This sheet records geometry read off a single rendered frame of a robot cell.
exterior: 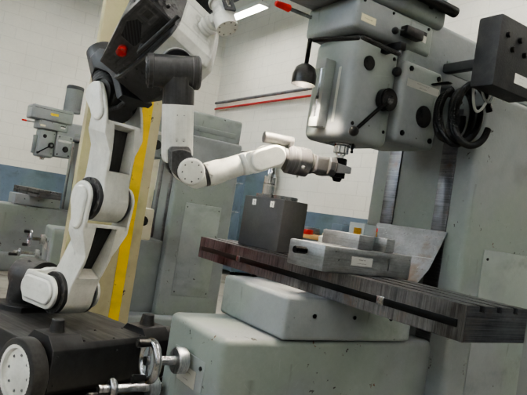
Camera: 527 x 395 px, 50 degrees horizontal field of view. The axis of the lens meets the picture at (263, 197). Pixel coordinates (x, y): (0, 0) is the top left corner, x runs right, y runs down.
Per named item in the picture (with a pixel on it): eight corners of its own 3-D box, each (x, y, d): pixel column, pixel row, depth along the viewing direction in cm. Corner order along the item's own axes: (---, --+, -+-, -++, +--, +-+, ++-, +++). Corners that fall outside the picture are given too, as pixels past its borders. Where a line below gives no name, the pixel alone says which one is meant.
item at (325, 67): (315, 125, 172) (326, 57, 172) (307, 126, 175) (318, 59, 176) (325, 128, 174) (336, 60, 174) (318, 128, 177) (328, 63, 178)
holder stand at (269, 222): (276, 252, 198) (285, 195, 199) (237, 243, 215) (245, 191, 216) (300, 255, 206) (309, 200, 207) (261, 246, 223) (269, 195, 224)
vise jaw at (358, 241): (357, 248, 156) (359, 234, 156) (321, 241, 168) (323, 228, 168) (372, 251, 159) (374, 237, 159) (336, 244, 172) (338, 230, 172)
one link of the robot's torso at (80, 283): (26, 300, 196) (72, 172, 188) (77, 298, 211) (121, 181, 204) (48, 324, 186) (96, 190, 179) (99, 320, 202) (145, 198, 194)
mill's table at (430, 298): (461, 342, 121) (467, 305, 121) (197, 256, 224) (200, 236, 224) (524, 343, 134) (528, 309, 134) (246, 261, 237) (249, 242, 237)
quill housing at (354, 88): (342, 137, 167) (358, 30, 168) (299, 139, 184) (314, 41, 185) (388, 150, 177) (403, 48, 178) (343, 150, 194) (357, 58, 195)
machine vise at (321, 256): (321, 271, 149) (328, 230, 149) (286, 262, 161) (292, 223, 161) (408, 279, 169) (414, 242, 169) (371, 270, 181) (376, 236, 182)
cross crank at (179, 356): (139, 391, 141) (146, 344, 142) (122, 376, 151) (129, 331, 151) (195, 389, 150) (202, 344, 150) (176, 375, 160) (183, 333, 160)
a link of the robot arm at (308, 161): (340, 152, 173) (304, 144, 169) (335, 183, 173) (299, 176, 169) (323, 154, 185) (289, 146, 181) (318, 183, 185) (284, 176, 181)
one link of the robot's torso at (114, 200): (65, 218, 189) (81, 81, 194) (109, 222, 203) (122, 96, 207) (93, 219, 180) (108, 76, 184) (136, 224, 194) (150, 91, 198)
